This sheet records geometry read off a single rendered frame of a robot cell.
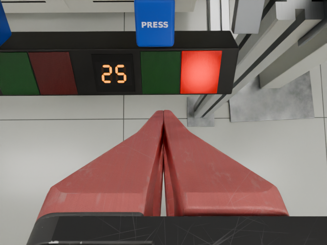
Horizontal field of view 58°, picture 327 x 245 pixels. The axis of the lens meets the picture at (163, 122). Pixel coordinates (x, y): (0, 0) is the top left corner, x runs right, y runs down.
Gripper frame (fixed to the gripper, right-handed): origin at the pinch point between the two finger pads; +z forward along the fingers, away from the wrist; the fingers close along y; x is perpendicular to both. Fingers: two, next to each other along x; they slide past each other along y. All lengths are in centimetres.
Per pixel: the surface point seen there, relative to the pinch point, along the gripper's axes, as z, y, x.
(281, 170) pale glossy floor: 52, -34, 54
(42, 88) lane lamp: 10.4, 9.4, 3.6
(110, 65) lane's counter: 10.4, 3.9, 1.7
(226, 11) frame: 50, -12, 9
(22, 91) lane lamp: 10.4, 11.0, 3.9
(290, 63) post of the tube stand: 53, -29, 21
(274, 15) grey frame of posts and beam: 15.8, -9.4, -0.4
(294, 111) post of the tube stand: 63, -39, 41
